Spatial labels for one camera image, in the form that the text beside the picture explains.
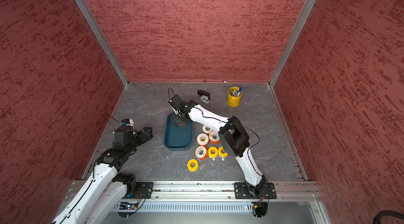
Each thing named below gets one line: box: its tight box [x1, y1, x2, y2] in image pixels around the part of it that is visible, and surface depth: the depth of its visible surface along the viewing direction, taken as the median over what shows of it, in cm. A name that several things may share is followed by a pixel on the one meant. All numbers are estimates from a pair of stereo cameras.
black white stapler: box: [197, 89, 211, 104], surface depth 112 cm
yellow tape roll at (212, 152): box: [207, 145, 219, 161], surface depth 87 cm
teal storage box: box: [164, 113, 194, 151], surface depth 94 cm
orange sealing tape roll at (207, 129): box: [202, 124, 214, 135], surface depth 95 cm
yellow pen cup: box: [226, 86, 243, 108], surface depth 102 cm
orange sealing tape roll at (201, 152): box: [195, 145, 209, 160], surface depth 85 cm
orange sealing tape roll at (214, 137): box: [208, 130, 221, 145], surface depth 90 cm
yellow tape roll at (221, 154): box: [217, 145, 229, 158], surface depth 87 cm
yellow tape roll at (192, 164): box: [186, 158, 199, 172], surface depth 83 cm
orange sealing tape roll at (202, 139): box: [196, 132, 209, 147], surface depth 89 cm
